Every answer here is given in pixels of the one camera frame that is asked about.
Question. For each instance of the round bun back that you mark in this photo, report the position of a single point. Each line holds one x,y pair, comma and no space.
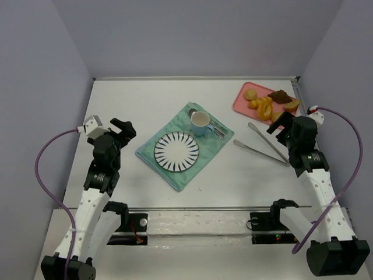
250,94

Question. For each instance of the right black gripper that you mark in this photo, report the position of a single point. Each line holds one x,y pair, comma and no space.
283,128

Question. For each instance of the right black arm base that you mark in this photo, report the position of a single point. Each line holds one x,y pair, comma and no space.
266,231

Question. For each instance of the metal spoon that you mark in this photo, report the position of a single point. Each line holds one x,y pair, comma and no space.
217,131

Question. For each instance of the striped long bread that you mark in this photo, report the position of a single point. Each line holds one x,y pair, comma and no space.
254,104

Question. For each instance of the sliced baguette piece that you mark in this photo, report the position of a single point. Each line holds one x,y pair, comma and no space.
292,106

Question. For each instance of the round bun front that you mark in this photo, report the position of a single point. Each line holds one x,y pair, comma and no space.
275,116

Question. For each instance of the pink tray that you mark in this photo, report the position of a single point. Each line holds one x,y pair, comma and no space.
240,104

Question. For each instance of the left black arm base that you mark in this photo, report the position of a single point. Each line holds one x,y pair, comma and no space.
132,231

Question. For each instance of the white blue striped plate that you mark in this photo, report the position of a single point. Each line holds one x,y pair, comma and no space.
176,151

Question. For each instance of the green cloth mat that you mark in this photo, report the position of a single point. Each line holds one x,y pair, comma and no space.
179,175

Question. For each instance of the metal tongs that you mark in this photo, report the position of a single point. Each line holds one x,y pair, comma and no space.
257,142

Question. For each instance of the metal table rail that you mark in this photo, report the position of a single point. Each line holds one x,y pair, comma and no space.
199,78

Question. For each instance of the light blue mug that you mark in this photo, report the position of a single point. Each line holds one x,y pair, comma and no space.
200,124

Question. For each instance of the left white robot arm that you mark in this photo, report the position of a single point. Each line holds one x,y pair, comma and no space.
97,216

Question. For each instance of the round bun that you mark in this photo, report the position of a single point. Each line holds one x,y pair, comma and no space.
250,94
275,116

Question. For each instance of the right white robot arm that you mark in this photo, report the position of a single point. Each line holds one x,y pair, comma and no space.
332,246

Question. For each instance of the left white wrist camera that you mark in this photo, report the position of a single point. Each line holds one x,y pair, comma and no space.
93,127

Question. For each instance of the orange ring bread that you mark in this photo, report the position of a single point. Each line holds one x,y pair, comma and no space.
264,110

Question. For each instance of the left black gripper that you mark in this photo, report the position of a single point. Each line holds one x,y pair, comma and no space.
122,132

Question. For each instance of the dark chocolate bread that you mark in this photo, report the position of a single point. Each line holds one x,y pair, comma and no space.
280,97

